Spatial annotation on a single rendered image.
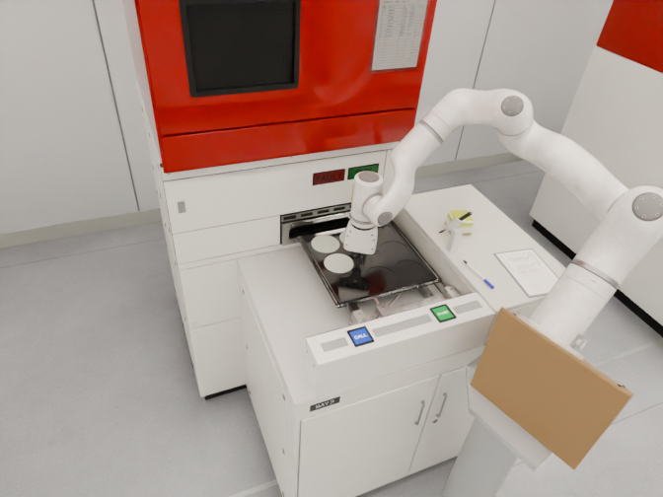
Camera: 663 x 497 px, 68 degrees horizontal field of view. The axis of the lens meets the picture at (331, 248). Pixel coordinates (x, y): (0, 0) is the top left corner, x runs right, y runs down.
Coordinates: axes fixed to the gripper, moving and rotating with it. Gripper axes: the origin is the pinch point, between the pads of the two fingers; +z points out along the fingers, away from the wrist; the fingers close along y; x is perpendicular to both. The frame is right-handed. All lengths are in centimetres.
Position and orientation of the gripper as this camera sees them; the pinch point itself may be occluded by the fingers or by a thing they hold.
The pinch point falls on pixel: (358, 259)
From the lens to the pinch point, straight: 162.1
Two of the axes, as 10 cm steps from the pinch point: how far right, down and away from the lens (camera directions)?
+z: -0.7, 7.7, 6.3
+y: 9.8, 1.7, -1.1
